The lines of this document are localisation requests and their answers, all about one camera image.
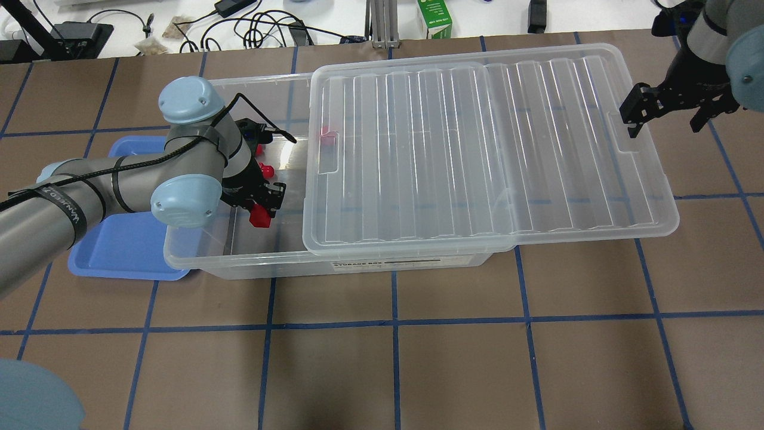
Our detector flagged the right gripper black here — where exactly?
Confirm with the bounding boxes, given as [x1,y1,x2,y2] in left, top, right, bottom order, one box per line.
[619,51,740,139]

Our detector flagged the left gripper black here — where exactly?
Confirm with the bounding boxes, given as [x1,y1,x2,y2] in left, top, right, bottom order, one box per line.
[222,158,287,218]

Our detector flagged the clear plastic box lid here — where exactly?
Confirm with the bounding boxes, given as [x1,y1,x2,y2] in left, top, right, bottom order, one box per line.
[302,43,680,259]

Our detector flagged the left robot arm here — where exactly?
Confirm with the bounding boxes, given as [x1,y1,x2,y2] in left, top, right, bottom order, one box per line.
[1,76,292,296]

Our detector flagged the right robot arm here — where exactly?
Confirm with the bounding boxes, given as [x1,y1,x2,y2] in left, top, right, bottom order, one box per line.
[620,1,763,138]

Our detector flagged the clear plastic storage box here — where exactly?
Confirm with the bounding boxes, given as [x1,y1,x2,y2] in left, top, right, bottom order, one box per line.
[164,73,491,280]

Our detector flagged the blue plastic tray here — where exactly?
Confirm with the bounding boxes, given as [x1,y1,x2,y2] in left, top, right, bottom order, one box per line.
[67,136,193,281]

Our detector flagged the snack bag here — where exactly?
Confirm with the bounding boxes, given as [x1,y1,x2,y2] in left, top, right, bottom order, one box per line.
[134,36,169,56]
[162,16,192,40]

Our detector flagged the black power adapter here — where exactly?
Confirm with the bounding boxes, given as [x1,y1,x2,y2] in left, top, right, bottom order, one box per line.
[214,0,258,19]

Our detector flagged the green white carton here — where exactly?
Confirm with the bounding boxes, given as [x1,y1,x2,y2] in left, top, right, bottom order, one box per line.
[415,0,454,40]

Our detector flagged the aluminium frame post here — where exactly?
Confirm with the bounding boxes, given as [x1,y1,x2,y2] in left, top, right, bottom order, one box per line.
[365,0,399,49]

